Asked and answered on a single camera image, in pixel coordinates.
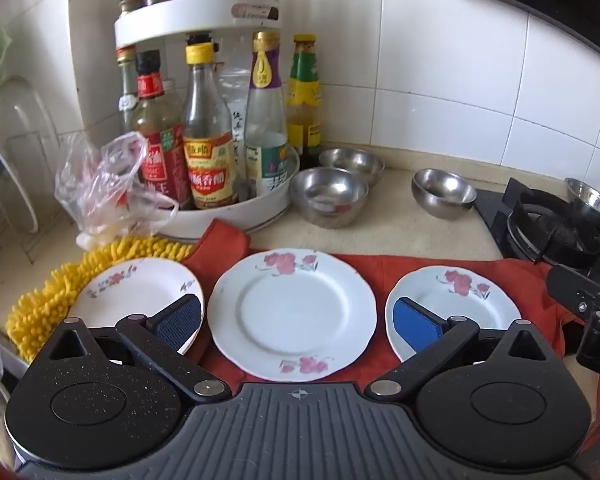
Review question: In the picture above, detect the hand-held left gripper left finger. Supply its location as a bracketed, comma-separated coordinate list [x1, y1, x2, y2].
[32, 294, 233, 403]

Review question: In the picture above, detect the small white floral plate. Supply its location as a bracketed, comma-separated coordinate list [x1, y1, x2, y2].
[70, 257, 206, 357]
[385, 266, 523, 363]

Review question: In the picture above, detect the purple label clear bottle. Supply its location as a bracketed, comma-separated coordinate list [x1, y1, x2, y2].
[244, 31, 289, 197]

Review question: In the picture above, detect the red cloth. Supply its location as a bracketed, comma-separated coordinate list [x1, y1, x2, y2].
[182, 219, 600, 456]

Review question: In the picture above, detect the large white floral plate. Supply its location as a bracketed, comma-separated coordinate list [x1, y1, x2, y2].
[207, 248, 378, 382]

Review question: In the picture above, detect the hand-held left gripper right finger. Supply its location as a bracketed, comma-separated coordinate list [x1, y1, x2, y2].
[365, 296, 563, 403]

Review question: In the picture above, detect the green yellow label sauce bottle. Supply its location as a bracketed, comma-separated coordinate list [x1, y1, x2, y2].
[286, 35, 325, 170]

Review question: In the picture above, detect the stainless steel bowl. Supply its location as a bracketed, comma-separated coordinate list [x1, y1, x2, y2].
[290, 167, 370, 230]
[318, 147, 386, 188]
[564, 177, 600, 224]
[411, 168, 479, 221]

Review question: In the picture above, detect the red label sauce bottle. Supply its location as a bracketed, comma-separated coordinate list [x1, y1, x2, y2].
[132, 50, 193, 211]

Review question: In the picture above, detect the yellow chenille cloth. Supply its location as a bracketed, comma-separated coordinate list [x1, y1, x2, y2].
[5, 235, 197, 363]

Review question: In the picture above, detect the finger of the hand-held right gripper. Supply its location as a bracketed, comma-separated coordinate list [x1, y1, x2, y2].
[546, 263, 600, 326]

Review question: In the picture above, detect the white two-tier condiment rack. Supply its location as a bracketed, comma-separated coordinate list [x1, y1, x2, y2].
[112, 0, 302, 242]

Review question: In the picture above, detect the yellow cap vinegar bottle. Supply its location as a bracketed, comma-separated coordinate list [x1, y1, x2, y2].
[181, 42, 239, 210]

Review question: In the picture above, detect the black cap bottle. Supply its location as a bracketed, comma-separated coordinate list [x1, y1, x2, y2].
[186, 32, 217, 59]

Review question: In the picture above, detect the white label glass bottle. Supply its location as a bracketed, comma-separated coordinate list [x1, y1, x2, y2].
[116, 45, 140, 135]

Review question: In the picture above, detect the black gas stove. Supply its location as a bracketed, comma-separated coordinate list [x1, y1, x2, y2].
[474, 176, 600, 272]

